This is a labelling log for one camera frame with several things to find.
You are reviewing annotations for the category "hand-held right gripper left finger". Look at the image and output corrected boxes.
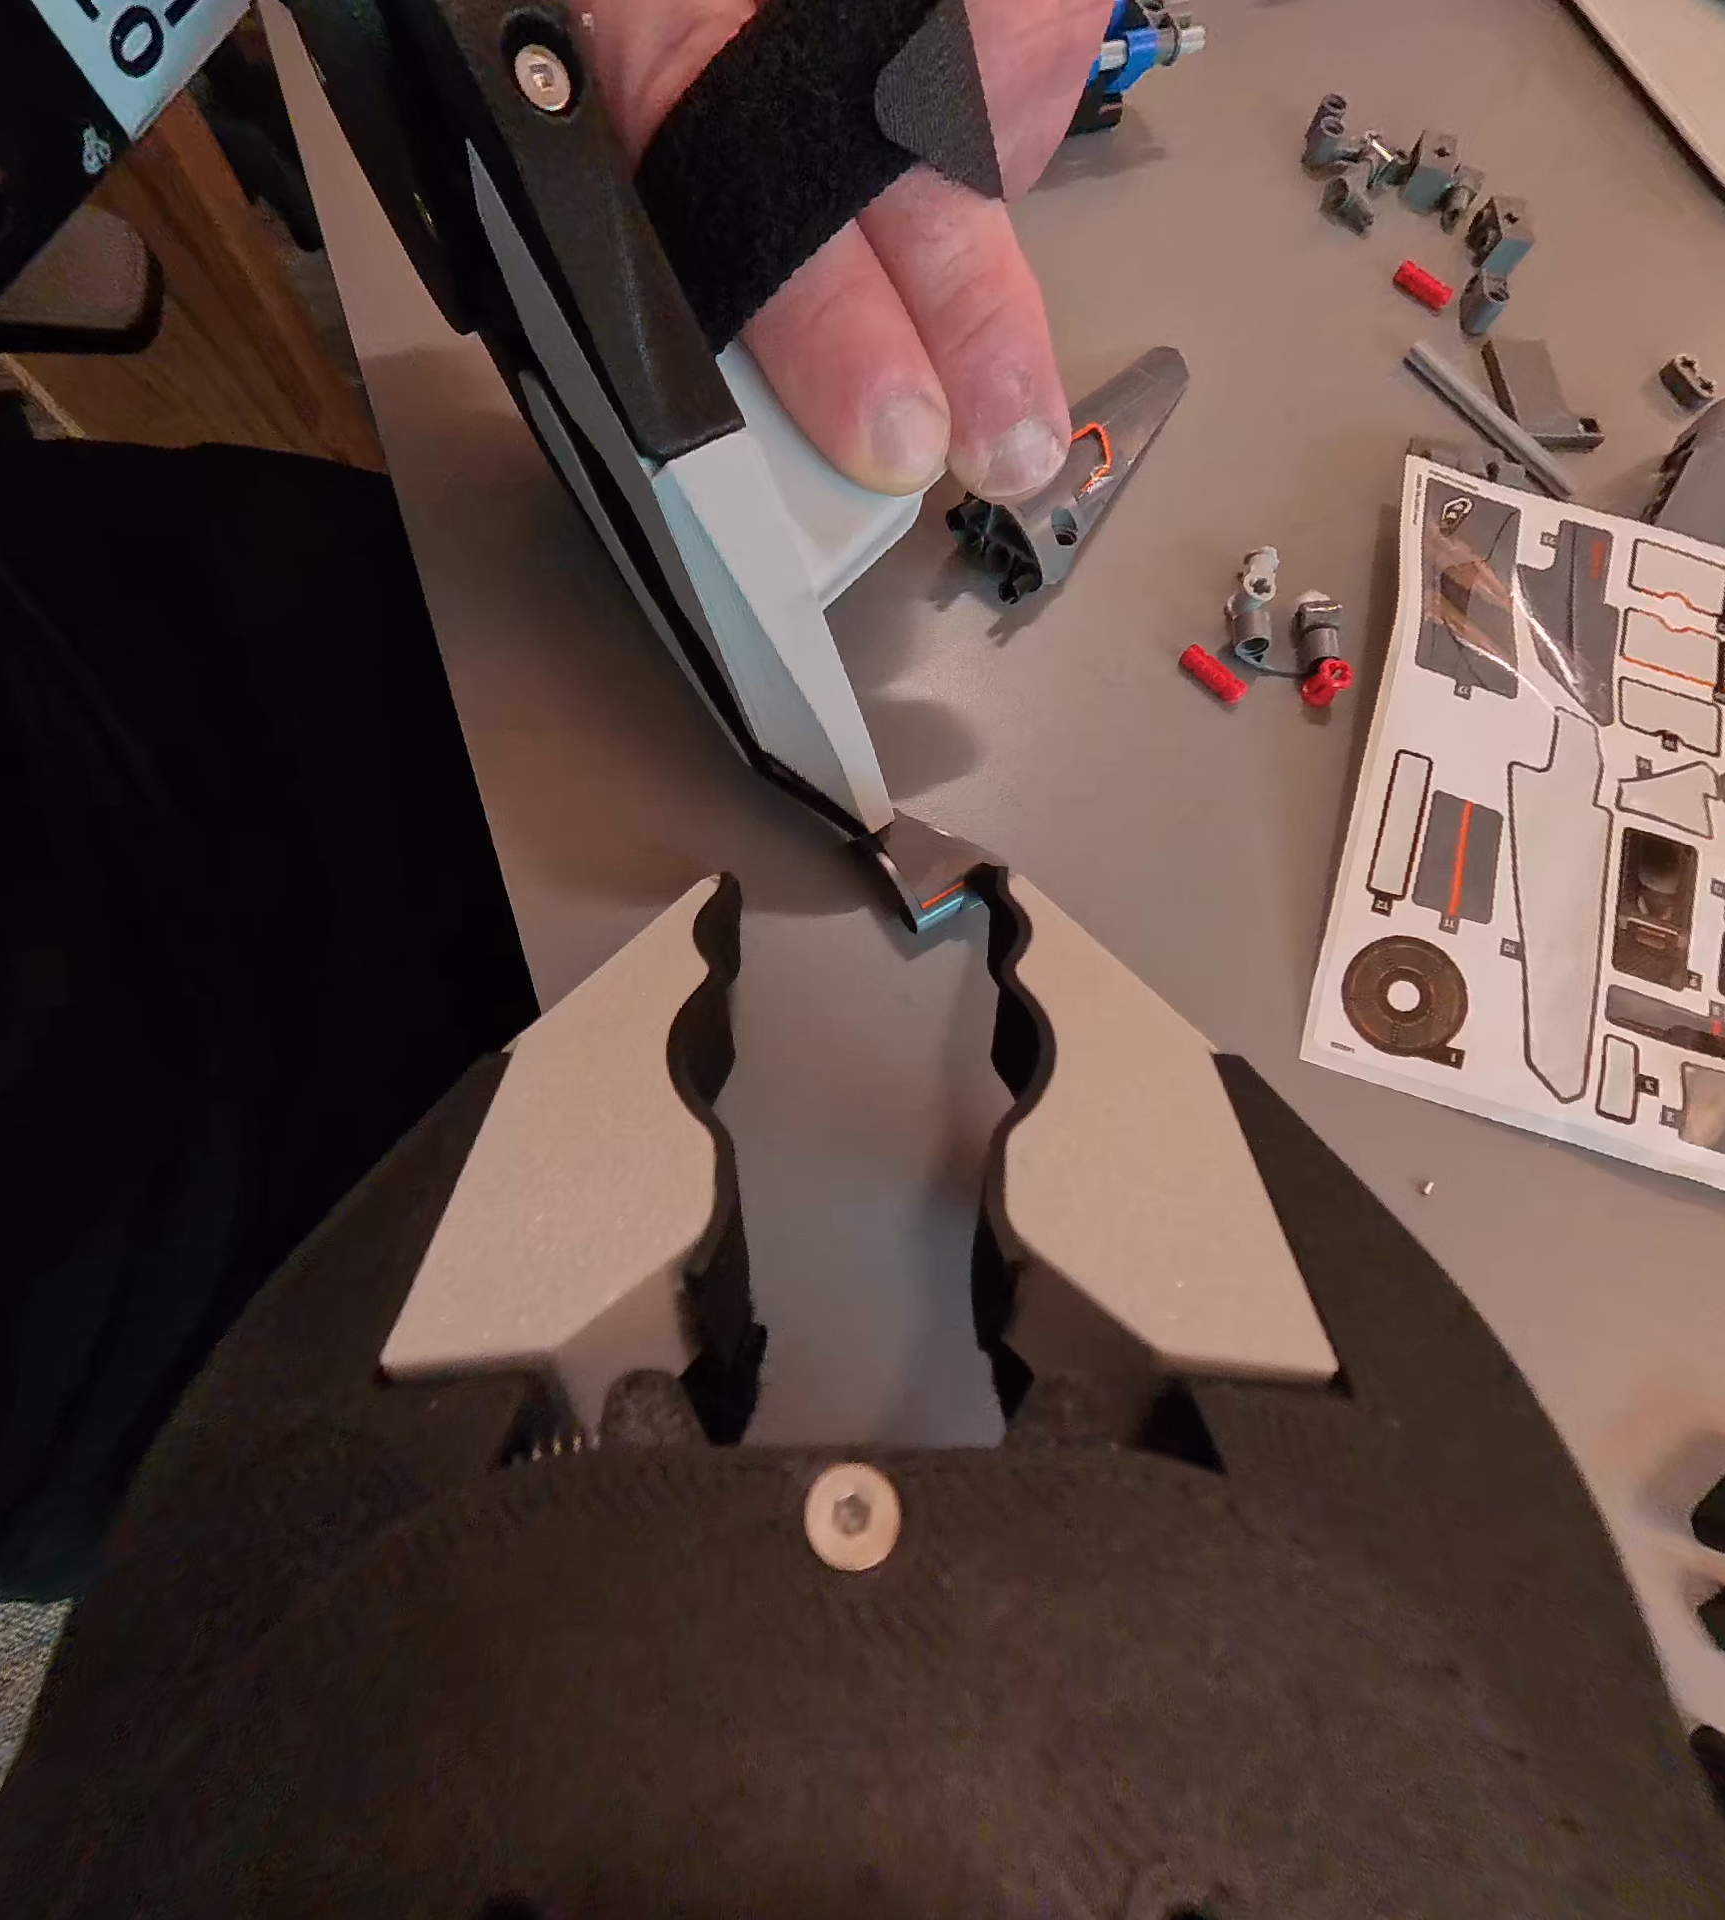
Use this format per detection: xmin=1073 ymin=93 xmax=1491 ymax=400
xmin=378 ymin=871 xmax=772 ymax=1446

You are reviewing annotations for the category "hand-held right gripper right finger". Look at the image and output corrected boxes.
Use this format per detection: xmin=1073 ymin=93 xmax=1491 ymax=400
xmin=967 ymin=866 xmax=1340 ymax=1446

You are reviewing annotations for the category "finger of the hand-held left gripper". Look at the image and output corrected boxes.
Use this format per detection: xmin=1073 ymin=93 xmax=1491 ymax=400
xmin=644 ymin=349 xmax=928 ymax=836
xmin=464 ymin=138 xmax=868 ymax=845

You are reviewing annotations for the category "small curved grey lego panel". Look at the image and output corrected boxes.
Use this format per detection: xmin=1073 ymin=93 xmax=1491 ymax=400
xmin=855 ymin=814 xmax=1006 ymax=939

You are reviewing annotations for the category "grey pointed lego panel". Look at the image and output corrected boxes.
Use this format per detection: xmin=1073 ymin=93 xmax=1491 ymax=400
xmin=946 ymin=349 xmax=1193 ymax=603

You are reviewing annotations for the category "lego sticker sheet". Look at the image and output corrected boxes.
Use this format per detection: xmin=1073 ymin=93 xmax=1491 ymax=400
xmin=1302 ymin=453 xmax=1725 ymax=1220

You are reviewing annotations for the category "blue lego engine block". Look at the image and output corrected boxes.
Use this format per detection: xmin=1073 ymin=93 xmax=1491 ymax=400
xmin=1064 ymin=0 xmax=1212 ymax=138

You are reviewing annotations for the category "long grey lego axle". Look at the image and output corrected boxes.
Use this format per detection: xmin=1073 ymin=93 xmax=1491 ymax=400
xmin=1406 ymin=342 xmax=1573 ymax=503

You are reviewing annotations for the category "group of grey lego connectors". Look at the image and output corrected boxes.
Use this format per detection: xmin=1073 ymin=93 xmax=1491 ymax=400
xmin=1305 ymin=93 xmax=1534 ymax=342

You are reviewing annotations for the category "dark grey flat lego panel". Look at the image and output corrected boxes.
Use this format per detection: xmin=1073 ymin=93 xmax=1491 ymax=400
xmin=1479 ymin=333 xmax=1606 ymax=453

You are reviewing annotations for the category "person's left hand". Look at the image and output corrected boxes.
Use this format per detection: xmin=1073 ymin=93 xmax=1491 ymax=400
xmin=577 ymin=0 xmax=1121 ymax=503

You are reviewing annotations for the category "grey connector with red axle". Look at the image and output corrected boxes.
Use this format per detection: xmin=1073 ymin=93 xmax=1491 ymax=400
xmin=1286 ymin=595 xmax=1357 ymax=708

